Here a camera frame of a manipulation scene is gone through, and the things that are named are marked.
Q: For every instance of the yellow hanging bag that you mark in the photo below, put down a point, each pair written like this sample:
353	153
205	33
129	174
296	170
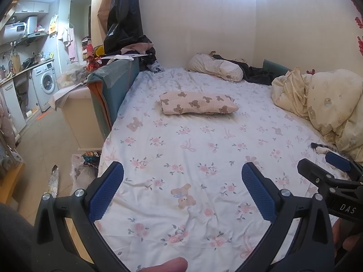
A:
53	25

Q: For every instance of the person's right hand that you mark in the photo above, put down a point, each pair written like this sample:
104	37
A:
337	232

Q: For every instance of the tall white cabinet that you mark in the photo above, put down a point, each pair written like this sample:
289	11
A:
64	14

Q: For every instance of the white washing machine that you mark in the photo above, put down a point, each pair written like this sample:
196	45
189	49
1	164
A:
45	85

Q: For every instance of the foil wrapper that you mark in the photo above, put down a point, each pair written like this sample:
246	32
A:
53	181

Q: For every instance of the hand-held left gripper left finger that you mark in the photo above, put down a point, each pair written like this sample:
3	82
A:
106	193

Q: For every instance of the teal padded headboard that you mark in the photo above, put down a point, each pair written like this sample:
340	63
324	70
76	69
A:
113	90

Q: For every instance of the range hood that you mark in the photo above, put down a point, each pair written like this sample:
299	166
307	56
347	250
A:
35	28

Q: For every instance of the yellow bear-print duvet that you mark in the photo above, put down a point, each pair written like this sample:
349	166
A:
331	99

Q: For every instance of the cream pillow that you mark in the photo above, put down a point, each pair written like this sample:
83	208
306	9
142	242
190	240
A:
218	68

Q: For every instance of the teal cushion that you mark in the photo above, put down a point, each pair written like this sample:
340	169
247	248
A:
273	66

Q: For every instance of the red snack bag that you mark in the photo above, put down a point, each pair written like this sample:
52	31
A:
93	64

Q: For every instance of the white water heater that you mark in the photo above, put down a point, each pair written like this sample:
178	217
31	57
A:
14	32

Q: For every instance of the pink cloth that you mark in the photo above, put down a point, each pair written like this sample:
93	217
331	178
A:
139	48

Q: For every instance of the white wall cabinet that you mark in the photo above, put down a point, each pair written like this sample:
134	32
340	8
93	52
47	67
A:
32	7

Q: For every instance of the red wall sticker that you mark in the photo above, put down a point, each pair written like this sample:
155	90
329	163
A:
359	38

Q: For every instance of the yellow object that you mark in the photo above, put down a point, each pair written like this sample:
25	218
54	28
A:
99	51

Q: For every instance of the person's left hand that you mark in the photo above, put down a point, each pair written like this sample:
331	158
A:
170	265

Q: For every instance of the pink hanging towel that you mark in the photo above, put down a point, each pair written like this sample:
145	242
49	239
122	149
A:
71	45

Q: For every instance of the wooden cutting board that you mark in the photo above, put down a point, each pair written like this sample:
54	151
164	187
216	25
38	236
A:
16	63

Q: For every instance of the dark clothing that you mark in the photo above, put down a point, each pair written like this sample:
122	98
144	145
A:
258	75

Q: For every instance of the plastic bag of wrappers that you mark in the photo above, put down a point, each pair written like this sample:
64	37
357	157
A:
83	170

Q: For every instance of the clear plastic bag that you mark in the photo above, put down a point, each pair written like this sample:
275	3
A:
69	76

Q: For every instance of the black frying pan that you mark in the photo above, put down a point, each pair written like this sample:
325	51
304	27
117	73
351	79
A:
27	63

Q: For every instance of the kitchen countertop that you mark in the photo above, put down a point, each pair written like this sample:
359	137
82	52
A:
31	65

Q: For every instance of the beige storage box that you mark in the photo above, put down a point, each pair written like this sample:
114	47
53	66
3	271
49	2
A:
79	113

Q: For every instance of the brown paper sheet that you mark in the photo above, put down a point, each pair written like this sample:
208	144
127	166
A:
106	2

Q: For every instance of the pink bear-print pants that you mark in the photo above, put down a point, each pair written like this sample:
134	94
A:
198	103

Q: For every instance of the white base cabinet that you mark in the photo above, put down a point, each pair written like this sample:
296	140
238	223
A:
12	104

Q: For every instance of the white paper sheet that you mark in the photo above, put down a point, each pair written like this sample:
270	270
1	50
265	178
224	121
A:
122	57

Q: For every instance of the small patterned cloth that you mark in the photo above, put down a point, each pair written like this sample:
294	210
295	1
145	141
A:
156	67

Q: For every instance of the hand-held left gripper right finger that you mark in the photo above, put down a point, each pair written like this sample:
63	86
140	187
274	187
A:
258	193

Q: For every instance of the black hanging garment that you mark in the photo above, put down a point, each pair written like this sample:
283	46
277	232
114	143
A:
122	19

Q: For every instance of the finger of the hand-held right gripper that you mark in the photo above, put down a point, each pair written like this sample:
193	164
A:
337	161
317	170

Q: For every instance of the bed with floral sheet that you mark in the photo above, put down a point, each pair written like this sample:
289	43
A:
198	153

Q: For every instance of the wooden stool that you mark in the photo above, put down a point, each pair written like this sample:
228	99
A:
11	181

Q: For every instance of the red bottle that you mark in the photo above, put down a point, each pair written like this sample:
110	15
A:
89	49

